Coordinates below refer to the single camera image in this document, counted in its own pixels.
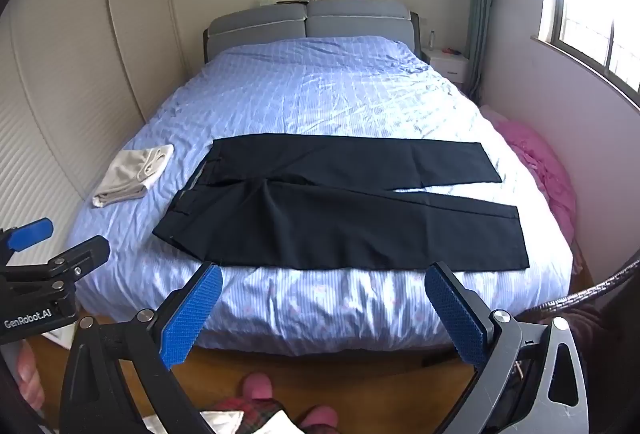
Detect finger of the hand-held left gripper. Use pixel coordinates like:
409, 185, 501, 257
0, 217, 55, 267
0, 235, 111, 302

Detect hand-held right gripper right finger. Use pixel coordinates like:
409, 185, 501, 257
424, 261, 591, 434

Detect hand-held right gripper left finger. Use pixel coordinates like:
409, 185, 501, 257
59, 263, 224, 434

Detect black pants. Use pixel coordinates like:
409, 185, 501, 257
152, 133, 531, 272

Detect person's left hand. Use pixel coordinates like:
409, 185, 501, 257
16, 349, 47, 415

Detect folded white garment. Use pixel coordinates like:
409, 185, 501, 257
91, 143, 175, 208

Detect pink slipper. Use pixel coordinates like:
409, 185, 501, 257
241, 374, 274, 401
302, 406, 339, 431

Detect person's plaid pajama trousers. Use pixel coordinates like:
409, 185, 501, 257
200, 395, 307, 434

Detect dark fuzzy cloth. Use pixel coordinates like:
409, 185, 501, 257
570, 301, 640, 367

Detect pink blanket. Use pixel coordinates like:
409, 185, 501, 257
480, 107, 578, 247

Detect white wardrobe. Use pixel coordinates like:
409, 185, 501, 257
0, 0, 192, 265

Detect white nightstand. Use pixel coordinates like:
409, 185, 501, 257
420, 48, 472, 91

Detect blue striped floral duvet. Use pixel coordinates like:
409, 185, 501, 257
72, 37, 575, 357

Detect green curtain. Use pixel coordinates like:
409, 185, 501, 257
467, 0, 502, 102

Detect white pillow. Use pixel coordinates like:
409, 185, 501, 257
202, 0, 421, 64

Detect window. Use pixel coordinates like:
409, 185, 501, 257
537, 0, 640, 111

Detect braided cable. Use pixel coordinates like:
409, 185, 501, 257
520, 253, 640, 316

